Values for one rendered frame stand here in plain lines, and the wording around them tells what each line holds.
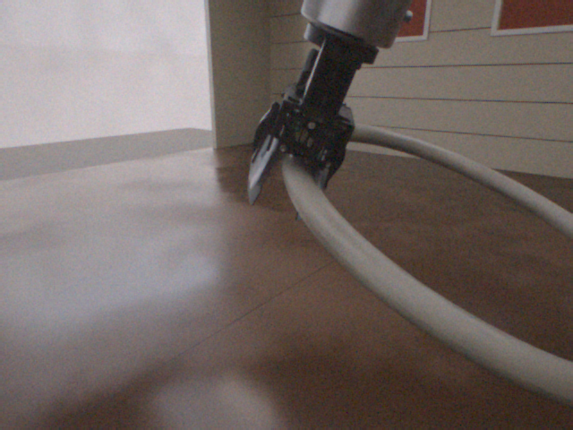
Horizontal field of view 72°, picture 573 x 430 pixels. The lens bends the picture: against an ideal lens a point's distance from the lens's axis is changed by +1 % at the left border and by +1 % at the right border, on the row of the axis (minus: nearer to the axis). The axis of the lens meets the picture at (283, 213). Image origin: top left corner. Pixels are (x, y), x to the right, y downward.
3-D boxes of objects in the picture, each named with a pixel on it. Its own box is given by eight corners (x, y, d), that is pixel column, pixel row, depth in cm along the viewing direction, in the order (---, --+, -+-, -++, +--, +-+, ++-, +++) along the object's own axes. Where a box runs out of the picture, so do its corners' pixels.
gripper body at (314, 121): (260, 156, 38) (303, 26, 32) (269, 127, 45) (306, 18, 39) (333, 181, 39) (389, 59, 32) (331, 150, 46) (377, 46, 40)
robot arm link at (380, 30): (317, -37, 37) (408, 1, 38) (299, 17, 40) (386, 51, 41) (316, -42, 30) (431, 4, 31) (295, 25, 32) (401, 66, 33)
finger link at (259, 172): (223, 210, 43) (265, 145, 39) (233, 187, 48) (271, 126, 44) (247, 224, 44) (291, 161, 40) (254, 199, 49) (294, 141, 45)
